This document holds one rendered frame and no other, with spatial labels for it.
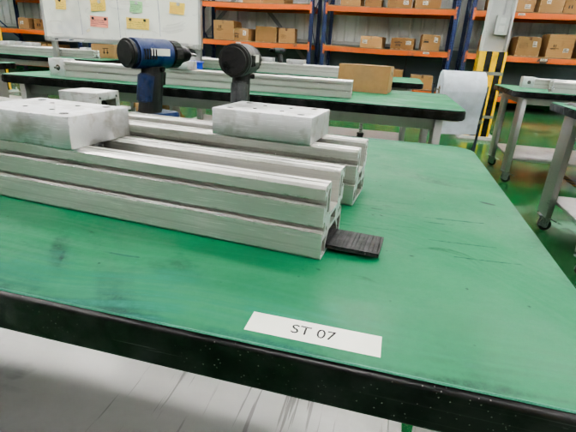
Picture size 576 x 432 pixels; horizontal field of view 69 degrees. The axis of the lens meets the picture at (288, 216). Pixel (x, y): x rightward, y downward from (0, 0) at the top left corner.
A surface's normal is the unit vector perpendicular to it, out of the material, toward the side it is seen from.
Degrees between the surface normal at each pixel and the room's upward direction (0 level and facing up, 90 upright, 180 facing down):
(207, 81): 90
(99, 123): 90
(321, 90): 90
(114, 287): 0
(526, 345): 0
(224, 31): 91
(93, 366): 0
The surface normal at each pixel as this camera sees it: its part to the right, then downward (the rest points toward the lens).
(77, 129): 0.95, 0.17
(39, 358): 0.05, -0.93
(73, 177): -0.32, 0.33
